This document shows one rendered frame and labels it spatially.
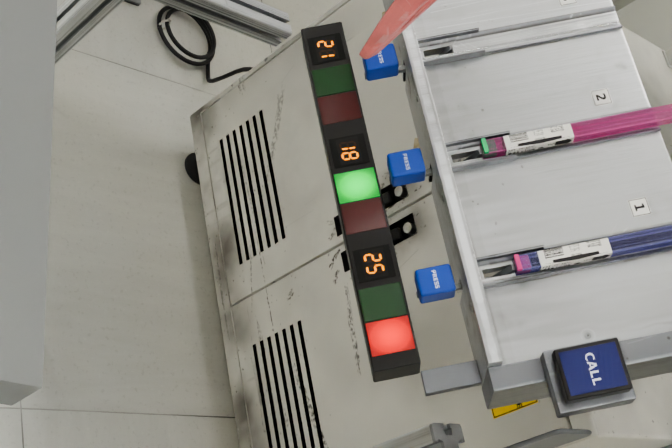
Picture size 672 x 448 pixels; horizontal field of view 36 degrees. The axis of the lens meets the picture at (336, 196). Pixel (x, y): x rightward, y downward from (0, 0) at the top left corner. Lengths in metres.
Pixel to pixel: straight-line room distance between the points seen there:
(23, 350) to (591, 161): 0.50
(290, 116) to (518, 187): 0.68
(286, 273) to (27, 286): 0.79
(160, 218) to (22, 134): 0.91
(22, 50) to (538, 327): 0.46
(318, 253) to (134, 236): 0.33
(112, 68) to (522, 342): 1.08
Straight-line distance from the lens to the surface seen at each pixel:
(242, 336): 1.53
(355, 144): 0.92
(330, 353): 1.39
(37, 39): 0.83
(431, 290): 0.85
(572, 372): 0.80
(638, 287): 0.88
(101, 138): 1.67
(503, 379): 0.83
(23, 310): 0.71
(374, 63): 0.94
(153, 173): 1.70
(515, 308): 0.86
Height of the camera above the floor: 1.17
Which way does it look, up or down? 36 degrees down
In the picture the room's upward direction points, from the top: 59 degrees clockwise
